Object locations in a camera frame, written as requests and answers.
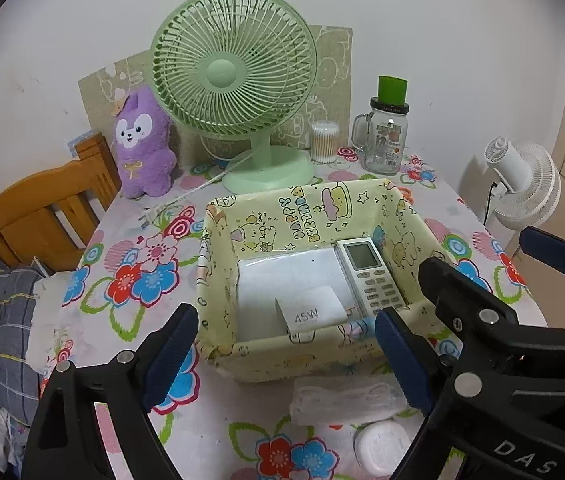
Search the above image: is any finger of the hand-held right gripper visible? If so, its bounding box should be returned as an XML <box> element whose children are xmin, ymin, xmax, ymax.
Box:
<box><xmin>418</xmin><ymin>257</ymin><xmax>553</xmax><ymax>376</ymax></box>
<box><xmin>519</xmin><ymin>226</ymin><xmax>565</xmax><ymax>306</ymax></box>

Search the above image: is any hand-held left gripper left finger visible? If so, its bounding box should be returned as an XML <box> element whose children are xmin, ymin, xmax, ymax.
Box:
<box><xmin>21</xmin><ymin>304</ymin><xmax>199</xmax><ymax>480</ymax></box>

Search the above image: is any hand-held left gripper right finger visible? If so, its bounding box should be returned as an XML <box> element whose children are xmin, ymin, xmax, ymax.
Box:
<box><xmin>375</xmin><ymin>309</ymin><xmax>565</xmax><ymax>480</ymax></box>

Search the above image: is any white round container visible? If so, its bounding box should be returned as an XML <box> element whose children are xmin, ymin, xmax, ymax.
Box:
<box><xmin>353</xmin><ymin>420</ymin><xmax>411</xmax><ymax>478</ymax></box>

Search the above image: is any yellow printed fabric storage basket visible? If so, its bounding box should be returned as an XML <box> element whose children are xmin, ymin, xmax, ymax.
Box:
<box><xmin>196</xmin><ymin>179</ymin><xmax>460</xmax><ymax>386</ymax></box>

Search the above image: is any white standing fan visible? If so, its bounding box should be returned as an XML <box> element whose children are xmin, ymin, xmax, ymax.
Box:
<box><xmin>482</xmin><ymin>135</ymin><xmax>561</xmax><ymax>231</ymax></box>

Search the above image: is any white remote control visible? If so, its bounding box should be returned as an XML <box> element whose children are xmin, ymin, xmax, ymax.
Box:
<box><xmin>336</xmin><ymin>238</ymin><xmax>408</xmax><ymax>317</ymax></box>

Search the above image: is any floral tablecloth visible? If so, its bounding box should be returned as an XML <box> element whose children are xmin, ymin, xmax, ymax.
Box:
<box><xmin>37</xmin><ymin>145</ymin><xmax>548</xmax><ymax>480</ymax></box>

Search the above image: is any small white charger box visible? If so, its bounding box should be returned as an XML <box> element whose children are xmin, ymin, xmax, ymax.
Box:
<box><xmin>275</xmin><ymin>285</ymin><xmax>348</xmax><ymax>336</ymax></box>

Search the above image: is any white flat box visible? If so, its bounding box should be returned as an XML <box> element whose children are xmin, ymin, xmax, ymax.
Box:
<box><xmin>236</xmin><ymin>250</ymin><xmax>348</xmax><ymax>342</ymax></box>

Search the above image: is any glass jar mug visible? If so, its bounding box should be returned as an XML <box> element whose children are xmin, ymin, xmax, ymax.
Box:
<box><xmin>352</xmin><ymin>97</ymin><xmax>409</xmax><ymax>177</ymax></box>

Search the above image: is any wooden bed headboard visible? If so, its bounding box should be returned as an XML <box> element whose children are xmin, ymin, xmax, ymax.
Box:
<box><xmin>0</xmin><ymin>132</ymin><xmax>123</xmax><ymax>273</ymax></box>

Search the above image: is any purple plush toy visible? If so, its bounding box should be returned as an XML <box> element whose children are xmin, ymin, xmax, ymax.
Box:
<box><xmin>112</xmin><ymin>85</ymin><xmax>179</xmax><ymax>198</ymax></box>

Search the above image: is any clear cotton swab container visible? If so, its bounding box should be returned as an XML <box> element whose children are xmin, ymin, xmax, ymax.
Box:
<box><xmin>311</xmin><ymin>121</ymin><xmax>341</xmax><ymax>164</ymax></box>

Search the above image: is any green plastic cap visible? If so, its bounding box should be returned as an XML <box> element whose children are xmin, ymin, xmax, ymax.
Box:
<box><xmin>377</xmin><ymin>75</ymin><xmax>409</xmax><ymax>107</ymax></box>

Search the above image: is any blue patterned sheet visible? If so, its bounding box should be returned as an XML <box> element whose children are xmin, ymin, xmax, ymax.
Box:
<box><xmin>66</xmin><ymin>131</ymin><xmax>99</xmax><ymax>150</ymax></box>

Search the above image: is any beige cartoon printed board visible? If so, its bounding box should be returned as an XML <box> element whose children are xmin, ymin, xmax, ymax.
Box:
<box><xmin>78</xmin><ymin>25</ymin><xmax>353</xmax><ymax>167</ymax></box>

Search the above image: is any green desk fan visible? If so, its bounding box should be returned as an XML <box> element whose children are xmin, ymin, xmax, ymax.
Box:
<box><xmin>151</xmin><ymin>0</ymin><xmax>319</xmax><ymax>195</ymax></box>

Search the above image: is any black fan cable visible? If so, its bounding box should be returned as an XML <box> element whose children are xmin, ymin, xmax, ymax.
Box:
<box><xmin>483</xmin><ymin>180</ymin><xmax>497</xmax><ymax>227</ymax></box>

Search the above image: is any white fan power cable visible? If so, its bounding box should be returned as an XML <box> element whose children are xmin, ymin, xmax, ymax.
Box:
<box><xmin>137</xmin><ymin>152</ymin><xmax>254</xmax><ymax>228</ymax></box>

